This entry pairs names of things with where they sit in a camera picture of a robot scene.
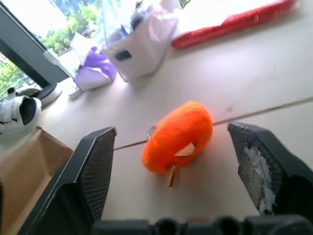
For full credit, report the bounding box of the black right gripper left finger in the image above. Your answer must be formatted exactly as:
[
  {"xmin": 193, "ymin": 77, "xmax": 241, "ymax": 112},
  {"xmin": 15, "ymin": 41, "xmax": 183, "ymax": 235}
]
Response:
[{"xmin": 20, "ymin": 126, "xmax": 117, "ymax": 235}]

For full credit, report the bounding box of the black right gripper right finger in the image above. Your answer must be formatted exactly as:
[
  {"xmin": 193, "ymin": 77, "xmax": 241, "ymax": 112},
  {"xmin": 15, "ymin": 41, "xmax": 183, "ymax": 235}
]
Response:
[{"xmin": 227, "ymin": 121, "xmax": 313, "ymax": 216}]

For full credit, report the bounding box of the orange plush toy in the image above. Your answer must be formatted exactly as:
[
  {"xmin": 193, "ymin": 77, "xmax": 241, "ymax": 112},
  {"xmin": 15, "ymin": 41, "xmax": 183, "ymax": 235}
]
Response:
[{"xmin": 141, "ymin": 100, "xmax": 214, "ymax": 175}]

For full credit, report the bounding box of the purple and white bag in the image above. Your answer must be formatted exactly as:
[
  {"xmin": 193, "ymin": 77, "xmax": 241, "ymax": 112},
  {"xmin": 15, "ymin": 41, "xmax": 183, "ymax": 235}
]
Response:
[{"xmin": 74, "ymin": 46, "xmax": 117, "ymax": 92}]

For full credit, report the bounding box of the red plush cloth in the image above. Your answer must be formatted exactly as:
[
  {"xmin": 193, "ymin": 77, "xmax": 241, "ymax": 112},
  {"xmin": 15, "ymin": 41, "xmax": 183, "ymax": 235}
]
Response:
[{"xmin": 171, "ymin": 0, "xmax": 298, "ymax": 50}]

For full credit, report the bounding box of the white paper bag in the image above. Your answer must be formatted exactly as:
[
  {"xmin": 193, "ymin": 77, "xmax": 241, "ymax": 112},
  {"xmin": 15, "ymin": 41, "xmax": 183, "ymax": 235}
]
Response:
[{"xmin": 101, "ymin": 0, "xmax": 181, "ymax": 83}]

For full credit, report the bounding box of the brown cardboard box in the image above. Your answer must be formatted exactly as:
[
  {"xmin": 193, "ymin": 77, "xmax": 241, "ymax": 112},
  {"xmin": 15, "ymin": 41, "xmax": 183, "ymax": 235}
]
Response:
[{"xmin": 0, "ymin": 126, "xmax": 75, "ymax": 235}]

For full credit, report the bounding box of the white and black sneaker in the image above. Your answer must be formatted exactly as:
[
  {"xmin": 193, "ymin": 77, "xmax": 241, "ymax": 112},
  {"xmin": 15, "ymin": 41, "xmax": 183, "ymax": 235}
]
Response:
[{"xmin": 0, "ymin": 87, "xmax": 42, "ymax": 135}]

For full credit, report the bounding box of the round black and white base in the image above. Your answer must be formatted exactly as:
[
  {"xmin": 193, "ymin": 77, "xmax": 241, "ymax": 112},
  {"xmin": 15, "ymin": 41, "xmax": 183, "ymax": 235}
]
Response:
[{"xmin": 16, "ymin": 82, "xmax": 63, "ymax": 106}]

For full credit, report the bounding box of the dark window frame post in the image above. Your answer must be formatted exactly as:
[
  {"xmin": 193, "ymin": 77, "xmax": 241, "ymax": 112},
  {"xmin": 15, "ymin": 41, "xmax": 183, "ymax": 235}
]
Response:
[{"xmin": 0, "ymin": 3, "xmax": 74, "ymax": 88}]

